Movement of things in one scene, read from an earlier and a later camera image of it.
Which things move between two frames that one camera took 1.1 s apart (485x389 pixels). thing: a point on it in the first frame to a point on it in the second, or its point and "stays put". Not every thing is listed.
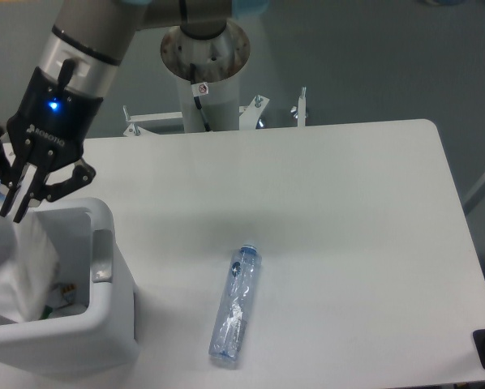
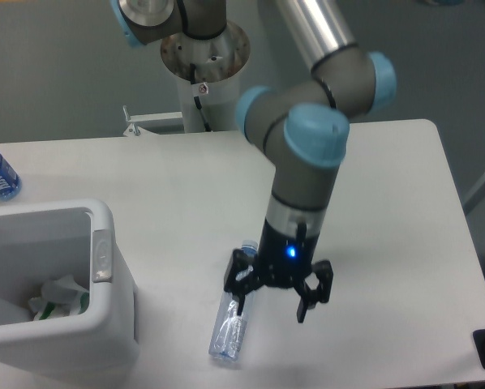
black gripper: x=51 y=120 to x=284 y=258
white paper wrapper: x=21 y=272 to x=64 y=289
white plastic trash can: x=88 y=330 stays put
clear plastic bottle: x=235 y=304 stays put
